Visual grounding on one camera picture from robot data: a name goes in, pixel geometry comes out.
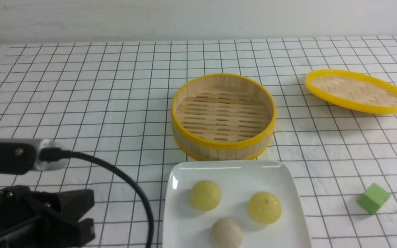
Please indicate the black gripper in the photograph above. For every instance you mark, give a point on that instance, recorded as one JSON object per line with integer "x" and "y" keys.
{"x": 28, "y": 219}

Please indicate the yellow steamed bun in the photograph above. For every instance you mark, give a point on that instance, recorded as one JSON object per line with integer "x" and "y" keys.
{"x": 205, "y": 195}
{"x": 264, "y": 208}

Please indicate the beige steamed bun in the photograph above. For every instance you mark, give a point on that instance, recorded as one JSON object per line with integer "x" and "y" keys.
{"x": 226, "y": 233}

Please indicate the white square plate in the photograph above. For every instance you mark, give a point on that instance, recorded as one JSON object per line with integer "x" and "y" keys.
{"x": 186, "y": 227}

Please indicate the bamboo steamer basket yellow rim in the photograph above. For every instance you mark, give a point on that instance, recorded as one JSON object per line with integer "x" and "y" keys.
{"x": 223, "y": 117}

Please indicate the green cube block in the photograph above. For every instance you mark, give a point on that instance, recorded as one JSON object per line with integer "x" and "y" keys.
{"x": 373, "y": 199}

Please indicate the yellow rimmed steamer lid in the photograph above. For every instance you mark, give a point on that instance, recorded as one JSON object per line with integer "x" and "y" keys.
{"x": 354, "y": 91}

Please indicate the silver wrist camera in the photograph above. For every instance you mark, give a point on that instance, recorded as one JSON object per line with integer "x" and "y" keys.
{"x": 21, "y": 155}

